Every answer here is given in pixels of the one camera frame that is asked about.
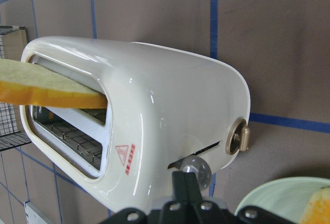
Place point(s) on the bread piece on plate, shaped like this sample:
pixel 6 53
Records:
pixel 317 209

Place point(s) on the bread slice in toaster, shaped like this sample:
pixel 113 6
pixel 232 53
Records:
pixel 43 87

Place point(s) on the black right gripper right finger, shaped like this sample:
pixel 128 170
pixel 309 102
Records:
pixel 200 210

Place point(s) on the white toaster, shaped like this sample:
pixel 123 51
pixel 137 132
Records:
pixel 163 105

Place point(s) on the light green plate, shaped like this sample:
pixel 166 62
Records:
pixel 286 197

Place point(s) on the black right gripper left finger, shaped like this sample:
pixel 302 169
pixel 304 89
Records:
pixel 174 210

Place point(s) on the wire basket with wooden shelf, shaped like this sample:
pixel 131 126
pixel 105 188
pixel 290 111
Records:
pixel 13 42

